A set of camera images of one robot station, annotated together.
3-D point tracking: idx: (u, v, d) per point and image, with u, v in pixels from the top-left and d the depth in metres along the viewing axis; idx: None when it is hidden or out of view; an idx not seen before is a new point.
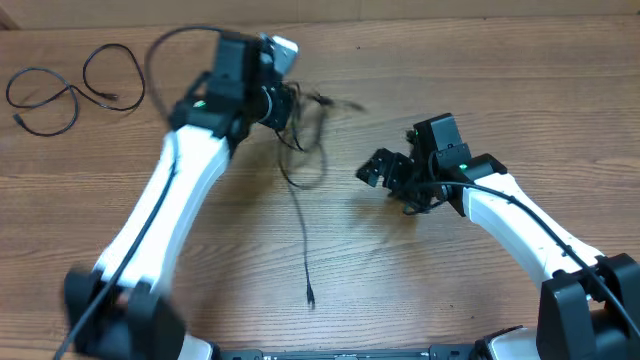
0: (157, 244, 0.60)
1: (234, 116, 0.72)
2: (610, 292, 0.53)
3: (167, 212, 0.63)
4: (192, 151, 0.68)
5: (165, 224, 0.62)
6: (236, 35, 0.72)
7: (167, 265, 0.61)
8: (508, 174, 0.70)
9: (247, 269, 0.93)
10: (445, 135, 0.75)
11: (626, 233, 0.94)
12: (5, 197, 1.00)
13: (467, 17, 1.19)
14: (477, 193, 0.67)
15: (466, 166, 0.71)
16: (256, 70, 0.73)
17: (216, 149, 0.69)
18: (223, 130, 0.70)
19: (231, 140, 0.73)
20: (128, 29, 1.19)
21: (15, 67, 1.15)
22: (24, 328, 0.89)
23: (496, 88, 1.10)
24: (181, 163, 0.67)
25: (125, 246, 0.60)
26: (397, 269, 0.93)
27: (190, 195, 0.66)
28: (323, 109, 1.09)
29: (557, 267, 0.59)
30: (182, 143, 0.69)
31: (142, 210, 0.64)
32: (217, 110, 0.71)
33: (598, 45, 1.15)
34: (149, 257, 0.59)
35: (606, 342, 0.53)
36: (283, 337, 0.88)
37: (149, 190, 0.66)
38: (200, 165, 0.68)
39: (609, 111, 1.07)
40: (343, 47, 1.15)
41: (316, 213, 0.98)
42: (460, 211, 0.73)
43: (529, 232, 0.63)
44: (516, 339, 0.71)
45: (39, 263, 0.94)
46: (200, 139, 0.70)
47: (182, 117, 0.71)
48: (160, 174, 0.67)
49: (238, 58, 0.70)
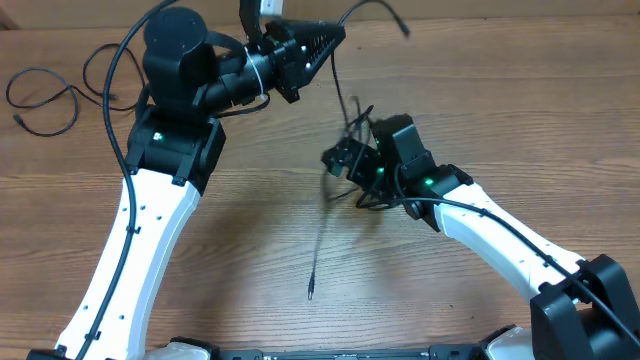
0: (121, 315, 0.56)
1: (201, 146, 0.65)
2: (595, 297, 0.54)
3: (131, 276, 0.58)
4: (155, 201, 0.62)
5: (128, 293, 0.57)
6: (160, 45, 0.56)
7: (137, 334, 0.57)
8: (475, 184, 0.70)
9: (248, 269, 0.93)
10: (407, 146, 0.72)
11: (626, 234, 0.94)
12: (5, 197, 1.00)
13: (467, 17, 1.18)
14: (447, 208, 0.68)
15: (432, 182, 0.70)
16: (202, 72, 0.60)
17: (181, 196, 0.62)
18: (189, 167, 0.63)
19: (200, 172, 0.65)
20: (128, 29, 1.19)
21: (15, 67, 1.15)
22: (24, 328, 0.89)
23: (495, 88, 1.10)
24: (142, 216, 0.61)
25: (87, 323, 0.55)
26: (400, 269, 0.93)
27: (157, 251, 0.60)
28: (323, 109, 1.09)
29: (541, 279, 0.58)
30: (142, 190, 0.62)
31: (101, 275, 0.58)
32: (180, 142, 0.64)
33: (598, 45, 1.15)
34: (112, 325, 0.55)
35: (599, 345, 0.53)
36: (283, 337, 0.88)
37: (108, 253, 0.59)
38: (165, 214, 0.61)
39: (609, 111, 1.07)
40: (343, 48, 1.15)
41: (316, 214, 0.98)
42: (435, 227, 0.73)
43: (508, 248, 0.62)
44: (512, 345, 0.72)
45: (40, 263, 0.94)
46: (165, 183, 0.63)
47: (138, 153, 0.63)
48: (119, 230, 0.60)
49: (177, 82, 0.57)
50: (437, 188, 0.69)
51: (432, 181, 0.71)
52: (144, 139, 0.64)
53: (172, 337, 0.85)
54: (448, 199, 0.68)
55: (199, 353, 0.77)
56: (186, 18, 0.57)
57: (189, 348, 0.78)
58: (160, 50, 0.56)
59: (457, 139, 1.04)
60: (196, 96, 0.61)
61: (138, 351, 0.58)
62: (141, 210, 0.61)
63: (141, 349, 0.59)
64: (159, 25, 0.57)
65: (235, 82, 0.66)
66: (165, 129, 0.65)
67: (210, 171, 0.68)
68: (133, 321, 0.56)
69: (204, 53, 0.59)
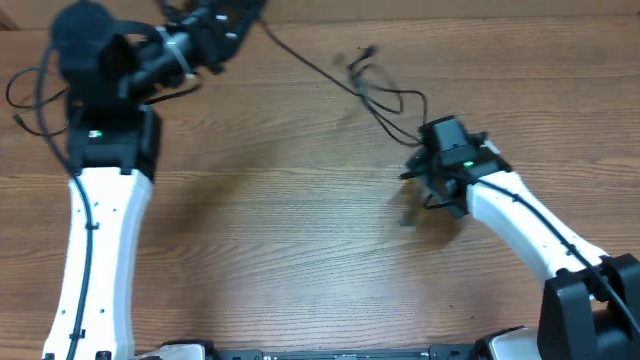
0: (102, 309, 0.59)
1: (140, 135, 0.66)
2: (613, 293, 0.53)
3: (102, 272, 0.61)
4: (106, 196, 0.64)
5: (103, 288, 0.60)
6: (71, 46, 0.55)
7: (122, 324, 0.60)
8: (513, 172, 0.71)
9: (248, 269, 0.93)
10: (448, 136, 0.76)
11: (625, 234, 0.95)
12: (5, 197, 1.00)
13: (467, 17, 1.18)
14: (481, 189, 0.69)
15: (472, 164, 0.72)
16: (119, 64, 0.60)
17: (132, 186, 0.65)
18: (132, 157, 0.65)
19: (145, 159, 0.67)
20: None
21: (15, 67, 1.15)
22: (24, 328, 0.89)
23: (495, 88, 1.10)
24: (98, 212, 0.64)
25: (68, 324, 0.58)
26: (400, 269, 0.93)
27: (120, 241, 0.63)
28: (323, 109, 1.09)
29: (560, 266, 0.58)
30: (92, 189, 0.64)
31: (72, 276, 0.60)
32: (118, 135, 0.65)
33: (598, 45, 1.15)
34: (94, 320, 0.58)
35: (607, 342, 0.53)
36: (283, 337, 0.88)
37: (73, 257, 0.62)
38: (121, 206, 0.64)
39: (609, 111, 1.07)
40: (343, 48, 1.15)
41: (316, 214, 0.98)
42: (466, 208, 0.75)
43: (534, 231, 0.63)
44: (516, 339, 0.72)
45: (39, 262, 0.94)
46: (113, 176, 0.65)
47: (78, 154, 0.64)
48: (79, 232, 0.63)
49: (97, 78, 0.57)
50: (475, 169, 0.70)
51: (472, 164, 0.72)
52: (81, 139, 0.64)
53: (165, 342, 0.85)
54: (486, 180, 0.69)
55: (194, 349, 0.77)
56: (91, 13, 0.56)
57: (182, 345, 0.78)
58: (70, 51, 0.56)
59: None
60: (122, 90, 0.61)
61: (127, 339, 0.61)
62: (96, 207, 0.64)
63: (131, 339, 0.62)
64: (64, 23, 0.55)
65: (157, 67, 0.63)
66: (100, 126, 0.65)
67: (155, 157, 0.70)
68: (114, 314, 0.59)
69: (118, 44, 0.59)
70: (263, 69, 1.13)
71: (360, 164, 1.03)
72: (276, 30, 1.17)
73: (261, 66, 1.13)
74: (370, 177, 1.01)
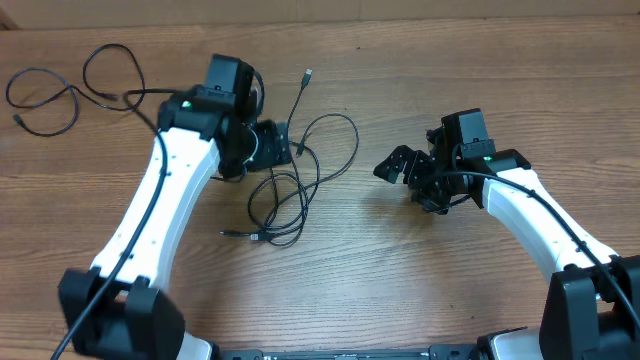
0: (153, 241, 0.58)
1: (223, 115, 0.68)
2: (621, 291, 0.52)
3: (162, 212, 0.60)
4: (184, 151, 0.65)
5: (160, 224, 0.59)
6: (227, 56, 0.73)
7: (165, 262, 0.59)
8: (532, 169, 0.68)
9: (248, 269, 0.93)
10: (472, 129, 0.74)
11: (626, 233, 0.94)
12: (5, 197, 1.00)
13: (467, 17, 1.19)
14: (495, 183, 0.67)
15: (490, 158, 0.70)
16: (244, 89, 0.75)
17: (206, 151, 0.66)
18: (213, 129, 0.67)
19: (221, 140, 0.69)
20: (128, 29, 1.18)
21: (15, 67, 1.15)
22: (24, 328, 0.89)
23: (495, 88, 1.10)
24: (174, 163, 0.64)
25: (120, 250, 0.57)
26: (401, 269, 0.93)
27: (183, 194, 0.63)
28: (323, 108, 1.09)
29: (569, 261, 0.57)
30: (172, 144, 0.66)
31: (136, 208, 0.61)
32: (206, 109, 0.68)
33: (598, 45, 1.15)
34: (144, 251, 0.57)
35: (609, 342, 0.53)
36: (283, 337, 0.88)
37: (141, 194, 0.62)
38: (193, 162, 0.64)
39: (609, 111, 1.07)
40: (344, 48, 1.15)
41: (316, 213, 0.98)
42: (479, 203, 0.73)
43: (546, 226, 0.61)
44: (517, 337, 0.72)
45: (40, 262, 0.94)
46: (190, 140, 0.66)
47: (168, 115, 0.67)
48: (150, 175, 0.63)
49: (230, 72, 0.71)
50: (493, 164, 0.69)
51: (490, 158, 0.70)
52: (174, 106, 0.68)
53: None
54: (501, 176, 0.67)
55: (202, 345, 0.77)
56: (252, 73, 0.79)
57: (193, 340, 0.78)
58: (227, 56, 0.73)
59: None
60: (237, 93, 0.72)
61: (164, 283, 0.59)
62: (172, 159, 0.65)
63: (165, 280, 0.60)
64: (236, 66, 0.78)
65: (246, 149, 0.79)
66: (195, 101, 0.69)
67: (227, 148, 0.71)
68: (162, 255, 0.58)
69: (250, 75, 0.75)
70: (263, 68, 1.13)
71: (359, 164, 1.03)
72: (276, 30, 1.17)
73: (260, 66, 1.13)
74: (370, 177, 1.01)
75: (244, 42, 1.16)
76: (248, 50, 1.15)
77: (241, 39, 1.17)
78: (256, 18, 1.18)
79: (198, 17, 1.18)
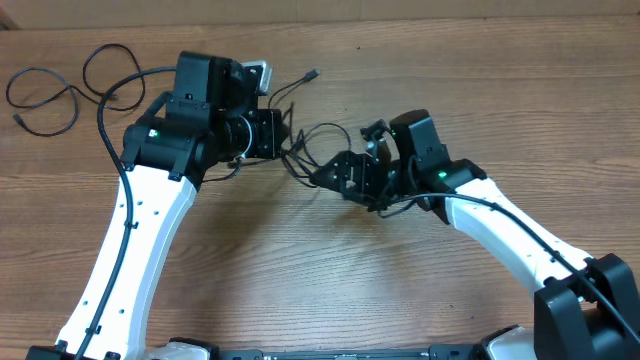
0: (121, 309, 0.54)
1: (196, 140, 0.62)
2: (600, 296, 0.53)
3: (131, 270, 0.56)
4: (151, 196, 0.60)
5: (128, 283, 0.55)
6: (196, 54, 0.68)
7: (139, 326, 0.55)
8: (488, 179, 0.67)
9: (248, 269, 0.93)
10: (423, 139, 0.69)
11: (625, 233, 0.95)
12: (6, 197, 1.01)
13: (467, 17, 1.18)
14: (457, 202, 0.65)
15: (445, 174, 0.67)
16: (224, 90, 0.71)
17: (178, 191, 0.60)
18: (185, 162, 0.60)
19: (196, 167, 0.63)
20: (127, 29, 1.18)
21: (15, 68, 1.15)
22: (24, 328, 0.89)
23: (495, 88, 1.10)
24: (140, 211, 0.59)
25: (88, 318, 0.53)
26: (400, 269, 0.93)
27: (153, 248, 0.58)
28: (323, 109, 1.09)
29: (547, 274, 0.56)
30: (138, 185, 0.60)
31: (102, 269, 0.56)
32: (176, 138, 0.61)
33: (598, 45, 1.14)
34: (115, 320, 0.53)
35: (603, 343, 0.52)
36: (283, 337, 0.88)
37: (108, 248, 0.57)
38: (161, 213, 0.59)
39: (610, 111, 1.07)
40: (343, 48, 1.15)
41: (316, 214, 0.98)
42: (443, 219, 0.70)
43: (518, 240, 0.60)
44: (514, 342, 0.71)
45: (40, 263, 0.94)
46: (160, 178, 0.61)
47: (134, 150, 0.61)
48: (114, 227, 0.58)
49: (204, 78, 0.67)
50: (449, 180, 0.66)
51: (445, 174, 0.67)
52: (139, 135, 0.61)
53: (170, 338, 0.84)
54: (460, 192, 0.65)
55: (199, 353, 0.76)
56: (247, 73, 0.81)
57: (189, 348, 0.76)
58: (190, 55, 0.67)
59: (457, 139, 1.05)
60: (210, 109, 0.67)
61: (139, 346, 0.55)
62: (139, 205, 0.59)
63: (142, 343, 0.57)
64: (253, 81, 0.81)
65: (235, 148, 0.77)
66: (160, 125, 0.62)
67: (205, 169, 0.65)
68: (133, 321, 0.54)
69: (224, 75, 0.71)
70: None
71: None
72: (276, 30, 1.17)
73: None
74: None
75: (243, 42, 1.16)
76: (248, 50, 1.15)
77: (241, 39, 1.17)
78: (255, 18, 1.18)
79: (198, 17, 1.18)
